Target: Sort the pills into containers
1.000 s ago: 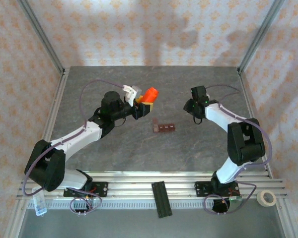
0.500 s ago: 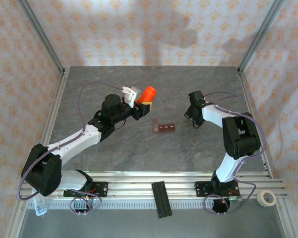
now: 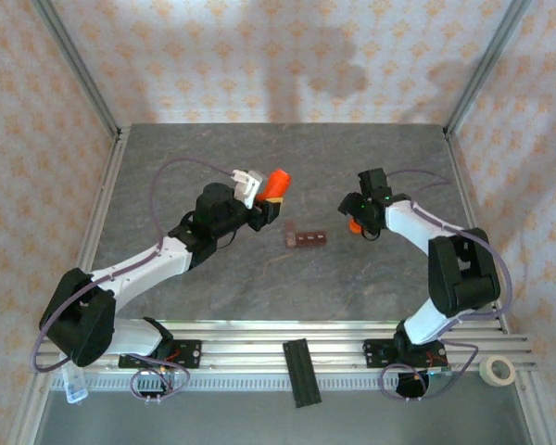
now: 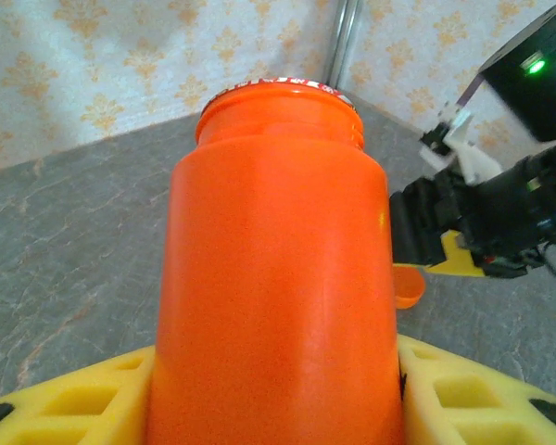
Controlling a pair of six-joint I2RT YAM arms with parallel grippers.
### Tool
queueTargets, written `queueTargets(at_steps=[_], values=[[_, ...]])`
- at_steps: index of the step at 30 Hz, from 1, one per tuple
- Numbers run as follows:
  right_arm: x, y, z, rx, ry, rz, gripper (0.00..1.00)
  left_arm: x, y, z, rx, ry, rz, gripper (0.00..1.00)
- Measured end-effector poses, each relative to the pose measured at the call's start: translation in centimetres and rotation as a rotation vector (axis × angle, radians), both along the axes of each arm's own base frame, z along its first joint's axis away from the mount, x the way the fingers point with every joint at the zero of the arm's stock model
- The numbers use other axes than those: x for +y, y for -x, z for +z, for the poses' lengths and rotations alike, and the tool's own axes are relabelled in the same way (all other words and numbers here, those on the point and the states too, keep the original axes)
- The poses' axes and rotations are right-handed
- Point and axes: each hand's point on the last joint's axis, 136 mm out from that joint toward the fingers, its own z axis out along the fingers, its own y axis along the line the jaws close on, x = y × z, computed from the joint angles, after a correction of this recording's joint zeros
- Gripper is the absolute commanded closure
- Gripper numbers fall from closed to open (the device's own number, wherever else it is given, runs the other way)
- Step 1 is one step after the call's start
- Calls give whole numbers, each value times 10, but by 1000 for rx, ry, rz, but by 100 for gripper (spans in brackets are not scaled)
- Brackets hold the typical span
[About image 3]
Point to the aluminium mounting rail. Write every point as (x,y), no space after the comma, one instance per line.
(250,357)

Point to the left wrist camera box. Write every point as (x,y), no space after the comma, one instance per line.
(249,187)

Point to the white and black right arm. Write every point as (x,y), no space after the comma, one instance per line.
(463,273)

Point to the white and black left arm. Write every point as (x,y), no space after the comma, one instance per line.
(134,273)

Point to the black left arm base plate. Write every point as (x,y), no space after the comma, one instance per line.
(190,352)

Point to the aluminium side rail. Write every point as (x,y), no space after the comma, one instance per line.
(111,181)
(455,162)

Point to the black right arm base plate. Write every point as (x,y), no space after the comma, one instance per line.
(375,354)

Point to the white masking tape roll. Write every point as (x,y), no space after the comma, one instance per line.
(485,371)

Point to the aluminium frame post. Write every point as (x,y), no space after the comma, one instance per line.
(81,69)
(489,65)

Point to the brown translucent pill organizer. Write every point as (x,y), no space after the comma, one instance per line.
(310,238)

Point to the black ridged bar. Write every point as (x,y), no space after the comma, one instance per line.
(301,371)

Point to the orange pill bottle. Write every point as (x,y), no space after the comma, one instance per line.
(277,183)

